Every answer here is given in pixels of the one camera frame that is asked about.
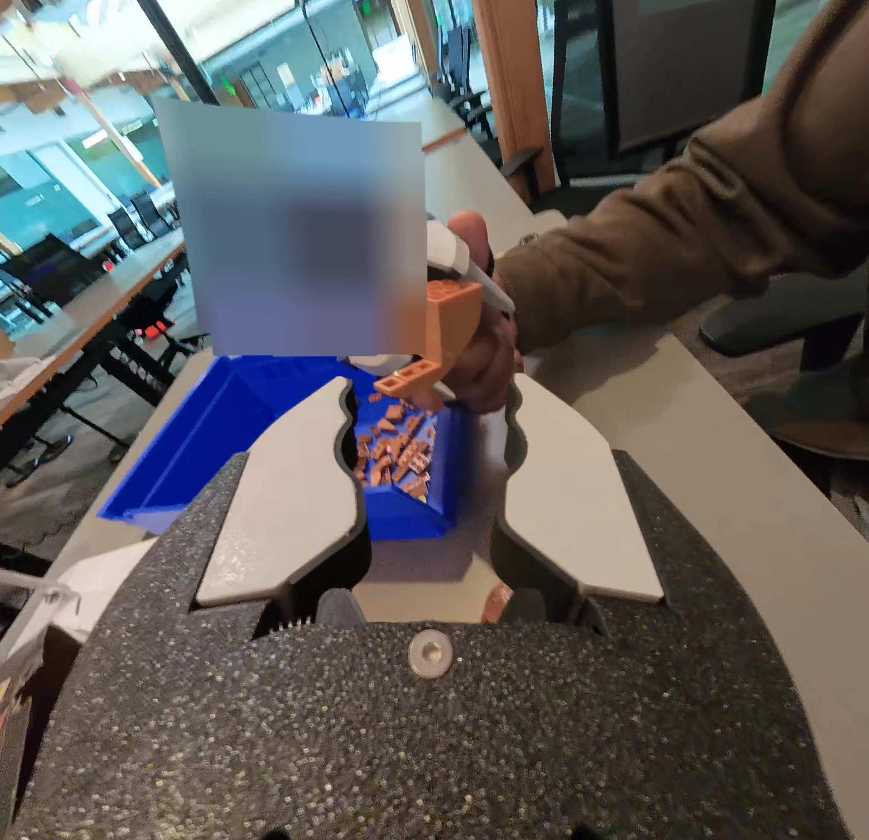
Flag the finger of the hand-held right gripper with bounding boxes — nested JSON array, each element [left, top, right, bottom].
[[425, 220, 517, 318], [347, 355, 419, 377]]

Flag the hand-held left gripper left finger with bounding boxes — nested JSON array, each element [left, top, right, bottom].
[[195, 376, 368, 610]]

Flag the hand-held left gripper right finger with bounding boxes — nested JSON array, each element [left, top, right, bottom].
[[492, 376, 666, 607]]

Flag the orange angular brick piece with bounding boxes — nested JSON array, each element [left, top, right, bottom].
[[374, 280, 486, 396]]

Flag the pile of brown bricks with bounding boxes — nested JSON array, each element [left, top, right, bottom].
[[351, 399, 439, 504]]

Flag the blue plastic bin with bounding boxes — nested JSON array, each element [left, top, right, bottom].
[[98, 355, 473, 542]]

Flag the person's right forearm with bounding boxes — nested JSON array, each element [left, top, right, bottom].
[[492, 0, 869, 352]]

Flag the grey desk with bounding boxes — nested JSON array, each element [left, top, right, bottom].
[[55, 94, 869, 840]]

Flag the wooden pillar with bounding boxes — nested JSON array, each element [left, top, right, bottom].
[[469, 0, 558, 203]]

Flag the black office chair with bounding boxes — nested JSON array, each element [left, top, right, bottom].
[[700, 264, 869, 461]]

